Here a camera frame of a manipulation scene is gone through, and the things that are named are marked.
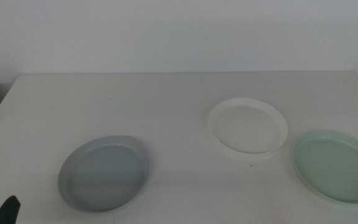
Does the grey shallow bowl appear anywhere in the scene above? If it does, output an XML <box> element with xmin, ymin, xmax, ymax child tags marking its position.
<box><xmin>57</xmin><ymin>135</ymin><xmax>150</xmax><ymax>213</ymax></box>

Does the white shallow bowl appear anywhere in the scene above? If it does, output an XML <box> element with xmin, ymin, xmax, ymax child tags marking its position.
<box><xmin>208</xmin><ymin>97</ymin><xmax>289</xmax><ymax>155</ymax></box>

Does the pale green shallow bowl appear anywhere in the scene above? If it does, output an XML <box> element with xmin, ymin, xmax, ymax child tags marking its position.
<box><xmin>292</xmin><ymin>129</ymin><xmax>358</xmax><ymax>205</ymax></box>

